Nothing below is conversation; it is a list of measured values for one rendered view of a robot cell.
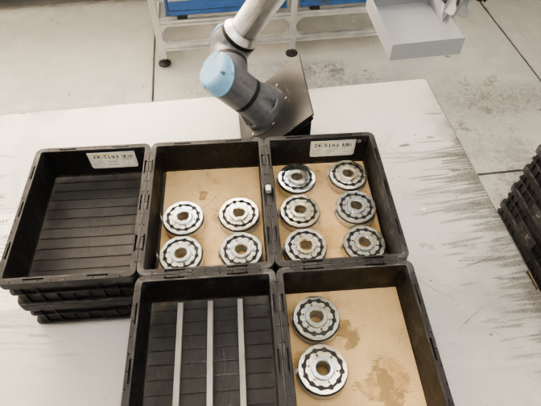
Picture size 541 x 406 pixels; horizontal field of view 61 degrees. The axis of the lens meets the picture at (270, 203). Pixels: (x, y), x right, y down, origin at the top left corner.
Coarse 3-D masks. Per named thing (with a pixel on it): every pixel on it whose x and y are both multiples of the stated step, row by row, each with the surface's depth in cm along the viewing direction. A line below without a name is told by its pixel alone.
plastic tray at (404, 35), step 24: (384, 0) 140; (408, 0) 141; (432, 0) 138; (384, 24) 127; (408, 24) 135; (432, 24) 134; (456, 24) 126; (384, 48) 128; (408, 48) 123; (432, 48) 124; (456, 48) 125
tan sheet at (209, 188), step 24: (240, 168) 129; (168, 192) 124; (192, 192) 124; (216, 192) 124; (240, 192) 124; (216, 216) 119; (240, 216) 119; (168, 240) 115; (216, 240) 115; (216, 264) 110
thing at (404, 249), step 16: (272, 176) 114; (384, 176) 114; (272, 192) 113; (384, 192) 112; (272, 208) 108; (272, 224) 105; (400, 224) 105; (400, 240) 103; (352, 256) 100; (368, 256) 100; (384, 256) 100; (400, 256) 100
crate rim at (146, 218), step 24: (168, 144) 121; (192, 144) 121; (216, 144) 122; (264, 168) 116; (264, 192) 113; (144, 216) 107; (264, 216) 107; (144, 240) 104; (144, 264) 100; (240, 264) 99; (264, 264) 99
